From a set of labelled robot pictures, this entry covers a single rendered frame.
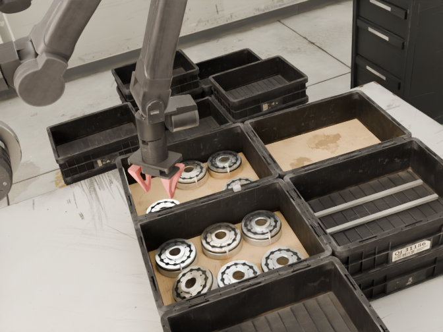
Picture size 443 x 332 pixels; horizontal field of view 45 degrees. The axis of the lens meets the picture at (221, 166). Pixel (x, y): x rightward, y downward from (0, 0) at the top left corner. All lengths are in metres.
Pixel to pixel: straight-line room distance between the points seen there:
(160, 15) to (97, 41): 3.33
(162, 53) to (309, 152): 0.78
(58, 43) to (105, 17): 3.31
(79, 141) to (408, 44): 1.59
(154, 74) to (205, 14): 3.47
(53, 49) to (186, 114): 0.32
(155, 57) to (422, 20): 1.84
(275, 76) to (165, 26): 1.87
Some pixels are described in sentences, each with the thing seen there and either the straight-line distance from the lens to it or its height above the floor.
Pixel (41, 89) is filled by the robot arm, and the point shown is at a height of 1.42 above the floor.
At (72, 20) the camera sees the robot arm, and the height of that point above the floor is 1.51.
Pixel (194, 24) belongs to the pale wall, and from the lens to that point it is 4.43.
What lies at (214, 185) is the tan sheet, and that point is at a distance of 1.55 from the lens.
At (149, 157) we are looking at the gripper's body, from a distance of 1.12.
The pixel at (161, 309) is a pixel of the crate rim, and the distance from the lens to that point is 1.13.
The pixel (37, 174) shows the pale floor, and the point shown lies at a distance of 3.34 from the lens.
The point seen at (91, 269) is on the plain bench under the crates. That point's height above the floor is 0.70.
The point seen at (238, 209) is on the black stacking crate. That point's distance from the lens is 1.39.
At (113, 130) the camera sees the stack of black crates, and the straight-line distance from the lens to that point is 2.57.
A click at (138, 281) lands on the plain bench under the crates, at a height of 0.70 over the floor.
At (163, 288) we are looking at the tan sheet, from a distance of 1.30.
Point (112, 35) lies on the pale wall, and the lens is 4.27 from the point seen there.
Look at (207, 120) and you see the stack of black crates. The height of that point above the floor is 0.38.
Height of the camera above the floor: 1.80
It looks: 37 degrees down
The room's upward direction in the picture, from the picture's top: 9 degrees counter-clockwise
